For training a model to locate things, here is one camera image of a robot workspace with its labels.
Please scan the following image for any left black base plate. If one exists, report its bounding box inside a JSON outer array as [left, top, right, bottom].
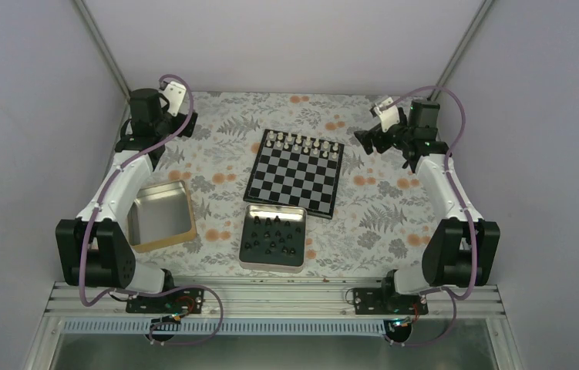
[[126, 288, 204, 315]]

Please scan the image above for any aluminium rail frame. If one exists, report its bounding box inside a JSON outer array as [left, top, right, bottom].
[[45, 279, 506, 319]]

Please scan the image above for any grey slotted cable duct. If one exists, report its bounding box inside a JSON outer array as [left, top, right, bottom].
[[62, 318, 389, 337]]

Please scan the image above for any black grey chess board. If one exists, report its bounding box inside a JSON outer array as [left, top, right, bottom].
[[243, 129, 345, 220]]

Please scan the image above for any floral patterned table mat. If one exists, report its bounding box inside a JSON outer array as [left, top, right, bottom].
[[137, 92, 464, 278]]

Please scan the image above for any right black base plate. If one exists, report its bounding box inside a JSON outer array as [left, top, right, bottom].
[[352, 288, 429, 315]]

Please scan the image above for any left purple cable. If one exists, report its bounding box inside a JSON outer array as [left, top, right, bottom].
[[77, 73, 224, 347]]

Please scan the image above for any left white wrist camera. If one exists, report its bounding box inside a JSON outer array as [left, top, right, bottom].
[[162, 81, 187, 116]]

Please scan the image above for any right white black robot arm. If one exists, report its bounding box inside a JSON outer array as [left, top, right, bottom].
[[353, 98, 500, 315]]

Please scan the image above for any silver tin with black pieces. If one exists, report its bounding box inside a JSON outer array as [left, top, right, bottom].
[[238, 203, 308, 274]]

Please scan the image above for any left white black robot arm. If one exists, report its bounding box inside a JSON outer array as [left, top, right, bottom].
[[55, 81, 197, 312]]

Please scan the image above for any empty gold silver tin lid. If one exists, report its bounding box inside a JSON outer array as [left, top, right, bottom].
[[126, 180, 197, 254]]

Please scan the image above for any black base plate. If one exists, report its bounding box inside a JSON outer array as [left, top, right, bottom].
[[126, 288, 204, 315], [352, 288, 429, 315]]

